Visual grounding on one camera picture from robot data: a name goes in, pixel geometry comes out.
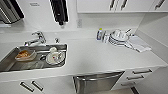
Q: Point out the stainless steel dishwasher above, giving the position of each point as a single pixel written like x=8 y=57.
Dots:
x=96 y=83

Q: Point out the blue dish soap bottle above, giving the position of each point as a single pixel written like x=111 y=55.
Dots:
x=99 y=34

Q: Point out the small white bottle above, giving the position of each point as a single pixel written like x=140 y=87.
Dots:
x=105 y=37

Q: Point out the small chrome sink fixture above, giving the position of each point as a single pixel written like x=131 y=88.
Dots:
x=56 y=40

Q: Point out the white cup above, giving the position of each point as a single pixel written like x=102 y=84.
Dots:
x=54 y=56

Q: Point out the white two-door base cabinet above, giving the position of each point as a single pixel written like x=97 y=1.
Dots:
x=56 y=86

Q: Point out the chrome faucet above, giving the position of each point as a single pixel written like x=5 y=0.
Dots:
x=36 y=38

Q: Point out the dish with orange food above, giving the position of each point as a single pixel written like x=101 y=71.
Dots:
x=25 y=55

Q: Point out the narrow white drawer unit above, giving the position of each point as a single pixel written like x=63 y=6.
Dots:
x=136 y=77

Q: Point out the stainless steel sink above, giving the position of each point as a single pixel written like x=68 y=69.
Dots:
x=10 y=65

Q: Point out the white wall outlet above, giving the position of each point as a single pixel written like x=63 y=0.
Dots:
x=79 y=23

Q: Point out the black wall soap dispenser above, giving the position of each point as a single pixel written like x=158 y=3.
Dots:
x=59 y=11

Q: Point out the white wall cabinet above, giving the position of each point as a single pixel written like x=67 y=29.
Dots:
x=96 y=5

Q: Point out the small wall label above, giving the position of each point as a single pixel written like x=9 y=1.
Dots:
x=34 y=4

